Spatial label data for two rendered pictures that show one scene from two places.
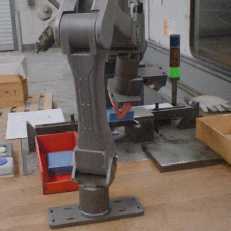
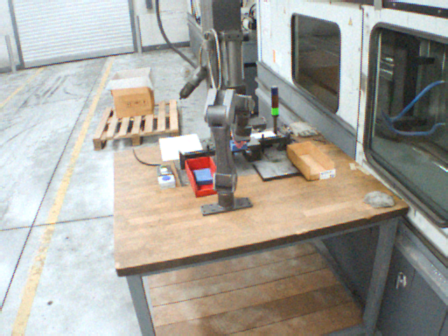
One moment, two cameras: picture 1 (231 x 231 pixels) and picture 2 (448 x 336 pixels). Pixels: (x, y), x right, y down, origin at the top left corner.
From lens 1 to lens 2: 0.73 m
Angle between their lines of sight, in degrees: 9
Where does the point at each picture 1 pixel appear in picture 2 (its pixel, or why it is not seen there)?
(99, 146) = (227, 172)
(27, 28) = (146, 31)
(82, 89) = (219, 143)
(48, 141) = (193, 163)
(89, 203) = (223, 202)
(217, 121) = (300, 147)
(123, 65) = (240, 120)
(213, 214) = (289, 205)
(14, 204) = (180, 204)
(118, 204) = (239, 201)
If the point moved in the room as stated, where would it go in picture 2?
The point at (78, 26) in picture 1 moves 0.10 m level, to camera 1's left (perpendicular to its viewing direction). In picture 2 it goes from (216, 114) to (186, 116)
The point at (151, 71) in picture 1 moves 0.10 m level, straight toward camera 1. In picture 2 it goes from (257, 121) to (256, 129)
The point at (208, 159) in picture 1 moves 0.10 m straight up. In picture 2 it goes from (291, 173) to (291, 152)
